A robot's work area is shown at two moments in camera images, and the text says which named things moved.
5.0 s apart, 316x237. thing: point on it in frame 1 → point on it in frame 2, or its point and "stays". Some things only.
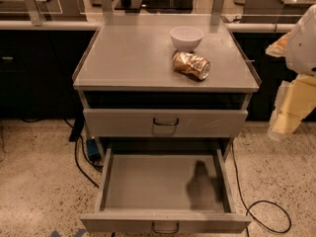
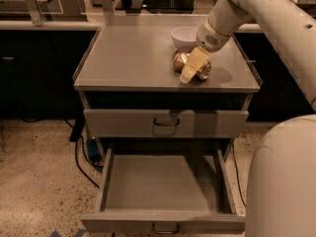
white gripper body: (303, 46) → (209, 38)
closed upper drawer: (182, 122) stays
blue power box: (93, 151) stays
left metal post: (37, 16) stays
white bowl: (186, 38) stays
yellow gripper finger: (294, 101) → (197, 58)
